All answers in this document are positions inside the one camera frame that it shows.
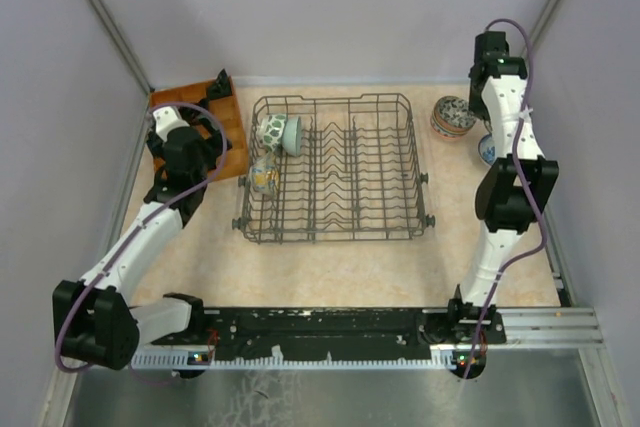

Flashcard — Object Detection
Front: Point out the dark leaf pattern bowl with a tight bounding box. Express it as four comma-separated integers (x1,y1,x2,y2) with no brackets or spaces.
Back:
434,96,476,131

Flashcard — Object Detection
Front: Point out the orange flower green leaf bowl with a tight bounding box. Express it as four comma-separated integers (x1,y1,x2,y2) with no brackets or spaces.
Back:
430,117,473,141

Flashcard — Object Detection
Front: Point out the blue rose pattern bowl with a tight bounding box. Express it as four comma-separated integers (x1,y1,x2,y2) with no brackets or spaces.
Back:
477,134,495,166

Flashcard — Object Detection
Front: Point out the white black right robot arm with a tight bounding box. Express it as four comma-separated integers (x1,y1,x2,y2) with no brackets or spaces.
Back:
446,30,559,344

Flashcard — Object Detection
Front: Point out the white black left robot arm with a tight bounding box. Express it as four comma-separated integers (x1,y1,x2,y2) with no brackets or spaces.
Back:
52,102,232,373

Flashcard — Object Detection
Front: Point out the wooden compartment tray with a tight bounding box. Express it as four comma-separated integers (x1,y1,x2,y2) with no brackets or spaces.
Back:
149,79,249,181

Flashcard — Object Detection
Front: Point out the dark green folded tie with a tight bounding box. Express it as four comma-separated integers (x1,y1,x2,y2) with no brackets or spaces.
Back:
205,69,233,101

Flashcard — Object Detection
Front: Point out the green leaf pattern bowl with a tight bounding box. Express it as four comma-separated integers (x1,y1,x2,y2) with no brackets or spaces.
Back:
257,114,287,151

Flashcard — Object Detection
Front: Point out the yellow blue swirl bowl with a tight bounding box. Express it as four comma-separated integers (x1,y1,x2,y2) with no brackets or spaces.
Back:
249,152,280,198

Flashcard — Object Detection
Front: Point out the green striped bowl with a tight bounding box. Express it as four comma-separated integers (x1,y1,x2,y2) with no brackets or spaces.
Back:
281,116,303,157

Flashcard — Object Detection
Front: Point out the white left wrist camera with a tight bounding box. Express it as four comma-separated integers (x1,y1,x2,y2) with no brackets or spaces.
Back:
151,105,189,142

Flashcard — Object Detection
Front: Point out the grey wire dish rack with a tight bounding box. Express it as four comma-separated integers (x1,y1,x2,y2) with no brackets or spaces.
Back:
232,93,436,244

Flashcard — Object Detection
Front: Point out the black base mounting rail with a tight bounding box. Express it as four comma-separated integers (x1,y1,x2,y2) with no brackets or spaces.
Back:
167,300,506,376

